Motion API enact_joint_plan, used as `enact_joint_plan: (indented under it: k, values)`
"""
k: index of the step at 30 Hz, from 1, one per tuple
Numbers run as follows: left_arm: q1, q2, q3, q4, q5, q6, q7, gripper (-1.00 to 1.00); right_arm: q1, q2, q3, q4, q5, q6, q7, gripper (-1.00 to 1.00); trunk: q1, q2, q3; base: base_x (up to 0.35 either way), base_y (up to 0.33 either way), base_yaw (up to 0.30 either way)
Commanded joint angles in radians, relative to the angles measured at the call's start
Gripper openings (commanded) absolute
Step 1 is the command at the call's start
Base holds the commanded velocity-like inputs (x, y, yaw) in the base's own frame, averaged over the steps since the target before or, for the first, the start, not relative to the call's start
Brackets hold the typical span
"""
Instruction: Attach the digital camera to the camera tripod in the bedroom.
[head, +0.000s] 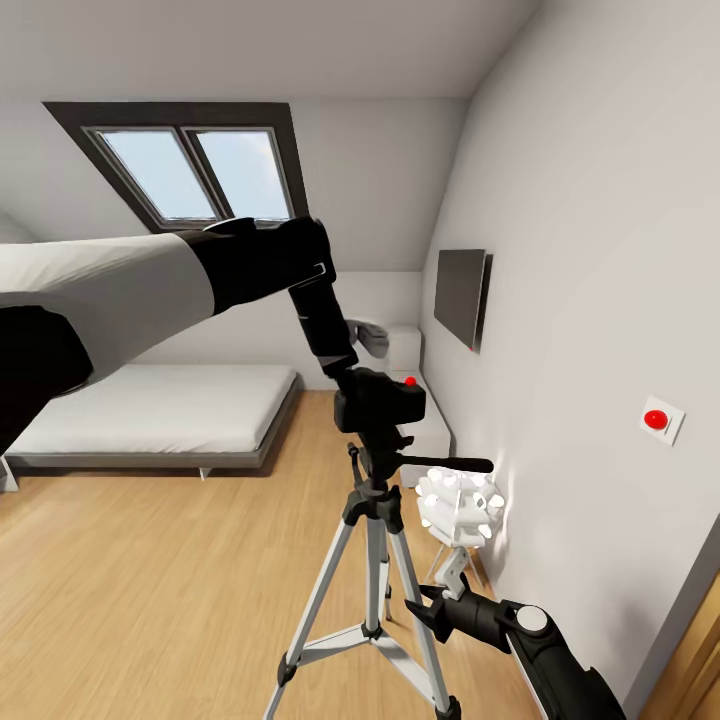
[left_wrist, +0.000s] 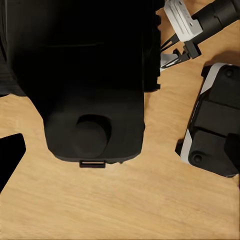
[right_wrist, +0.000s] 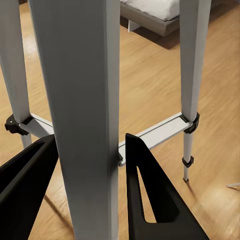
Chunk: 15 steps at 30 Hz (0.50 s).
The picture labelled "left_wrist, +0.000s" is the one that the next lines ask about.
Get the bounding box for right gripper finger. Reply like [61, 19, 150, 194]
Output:
[168, 46, 191, 67]
[160, 33, 180, 52]

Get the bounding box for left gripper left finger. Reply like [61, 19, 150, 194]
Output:
[0, 133, 26, 193]

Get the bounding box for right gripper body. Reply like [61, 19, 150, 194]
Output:
[184, 2, 223, 59]

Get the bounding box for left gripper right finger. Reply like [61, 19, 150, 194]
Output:
[223, 132, 240, 173]

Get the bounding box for digital camera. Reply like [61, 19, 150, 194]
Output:
[0, 0, 153, 169]

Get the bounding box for camera tripod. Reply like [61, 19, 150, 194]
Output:
[144, 0, 182, 93]

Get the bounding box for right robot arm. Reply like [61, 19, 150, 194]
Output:
[160, 0, 240, 67]

